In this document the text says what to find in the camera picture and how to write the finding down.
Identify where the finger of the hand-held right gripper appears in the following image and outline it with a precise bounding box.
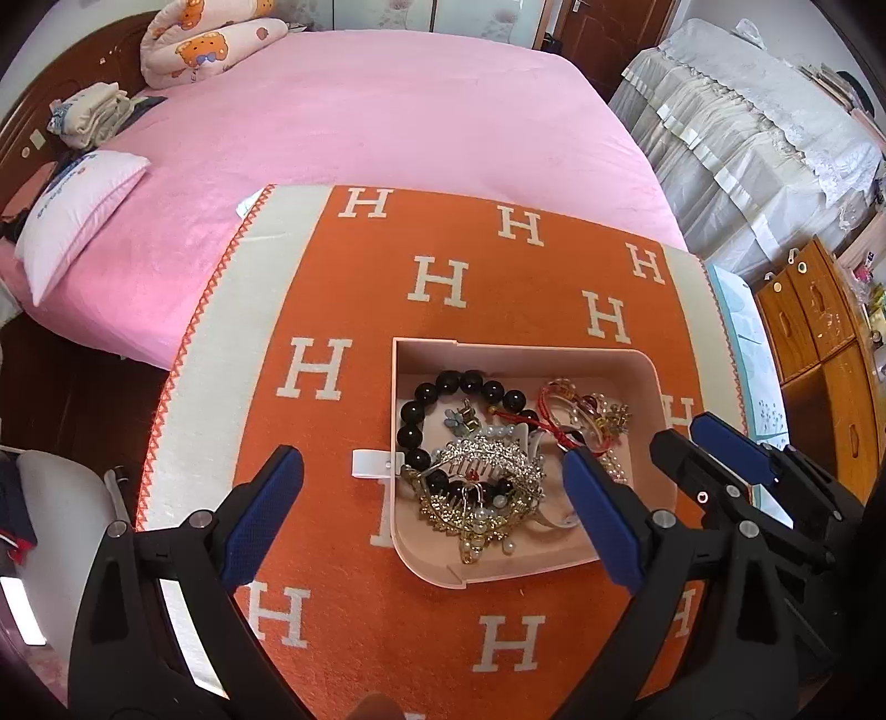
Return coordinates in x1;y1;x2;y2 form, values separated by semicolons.
649;429;755;517
690;412;790;486

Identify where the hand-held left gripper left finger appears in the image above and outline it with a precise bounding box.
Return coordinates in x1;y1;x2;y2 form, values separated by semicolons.
65;444;326;720

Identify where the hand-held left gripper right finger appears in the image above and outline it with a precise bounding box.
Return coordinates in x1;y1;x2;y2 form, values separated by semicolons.
554;446;825;720

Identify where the gold flower ornament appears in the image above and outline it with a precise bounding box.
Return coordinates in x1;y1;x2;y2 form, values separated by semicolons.
595;402;634;437

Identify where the white band bracelet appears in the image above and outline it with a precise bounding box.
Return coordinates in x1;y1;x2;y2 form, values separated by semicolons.
516;425;579;531

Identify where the clear bangle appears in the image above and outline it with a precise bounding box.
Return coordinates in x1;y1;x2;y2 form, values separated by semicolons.
540;377;610;444

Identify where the red string bracelet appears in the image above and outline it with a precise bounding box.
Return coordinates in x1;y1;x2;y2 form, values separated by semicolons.
488;398;589;451

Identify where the crystal tiara comb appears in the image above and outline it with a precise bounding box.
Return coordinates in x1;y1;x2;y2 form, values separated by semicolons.
401;433;548;565

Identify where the small flower hair clip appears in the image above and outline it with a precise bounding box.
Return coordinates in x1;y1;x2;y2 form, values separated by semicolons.
445;400;483;434

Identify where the pink jewelry box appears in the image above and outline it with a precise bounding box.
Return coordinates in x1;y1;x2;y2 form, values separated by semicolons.
352;336;679;589

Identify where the white blue floral bedsheet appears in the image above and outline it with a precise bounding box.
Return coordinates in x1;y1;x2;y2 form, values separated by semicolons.
706;263;790;451

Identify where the orange wooden cabinet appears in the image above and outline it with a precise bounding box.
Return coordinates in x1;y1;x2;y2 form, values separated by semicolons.
754;235;886;500

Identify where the white bedside object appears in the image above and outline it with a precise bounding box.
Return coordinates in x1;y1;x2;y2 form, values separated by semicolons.
0;446;132;648

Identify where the orange letter print blanket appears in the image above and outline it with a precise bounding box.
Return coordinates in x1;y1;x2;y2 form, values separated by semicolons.
135;183;749;720

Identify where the white lace covered furniture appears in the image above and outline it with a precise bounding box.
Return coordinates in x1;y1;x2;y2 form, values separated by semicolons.
609;17;886;278

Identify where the white pillow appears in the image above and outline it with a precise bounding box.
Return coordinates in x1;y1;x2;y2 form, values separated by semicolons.
14;148;152;306

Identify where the brown wooden door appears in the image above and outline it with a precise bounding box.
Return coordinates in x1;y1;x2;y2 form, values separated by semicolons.
536;0;683;98

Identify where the pink bed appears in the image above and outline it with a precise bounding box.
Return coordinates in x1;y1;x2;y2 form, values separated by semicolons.
0;28;689;371

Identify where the folded beige clothes pile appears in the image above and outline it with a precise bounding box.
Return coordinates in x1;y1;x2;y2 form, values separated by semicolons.
47;81;167;150

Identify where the rolled bear print quilt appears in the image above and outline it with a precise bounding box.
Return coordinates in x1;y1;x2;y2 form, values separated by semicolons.
138;0;290;90

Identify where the brown wooden headboard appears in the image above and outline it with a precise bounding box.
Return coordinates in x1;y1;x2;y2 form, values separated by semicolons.
0;7;167;229

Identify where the flower print wardrobe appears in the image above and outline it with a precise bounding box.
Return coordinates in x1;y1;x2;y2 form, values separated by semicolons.
270;0;555;49

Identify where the white pearl necklace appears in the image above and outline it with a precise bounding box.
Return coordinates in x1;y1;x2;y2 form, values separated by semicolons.
599;443;634;486

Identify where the black bead bracelet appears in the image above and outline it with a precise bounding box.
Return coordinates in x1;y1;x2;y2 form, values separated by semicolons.
396;370;530;513

